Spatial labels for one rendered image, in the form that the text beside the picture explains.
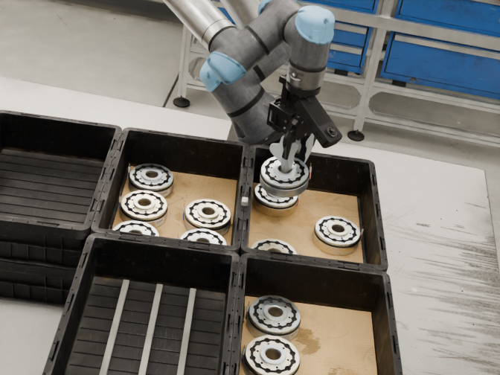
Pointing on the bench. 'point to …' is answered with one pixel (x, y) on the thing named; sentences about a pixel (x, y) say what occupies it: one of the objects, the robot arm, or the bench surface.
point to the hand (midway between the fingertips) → (295, 167)
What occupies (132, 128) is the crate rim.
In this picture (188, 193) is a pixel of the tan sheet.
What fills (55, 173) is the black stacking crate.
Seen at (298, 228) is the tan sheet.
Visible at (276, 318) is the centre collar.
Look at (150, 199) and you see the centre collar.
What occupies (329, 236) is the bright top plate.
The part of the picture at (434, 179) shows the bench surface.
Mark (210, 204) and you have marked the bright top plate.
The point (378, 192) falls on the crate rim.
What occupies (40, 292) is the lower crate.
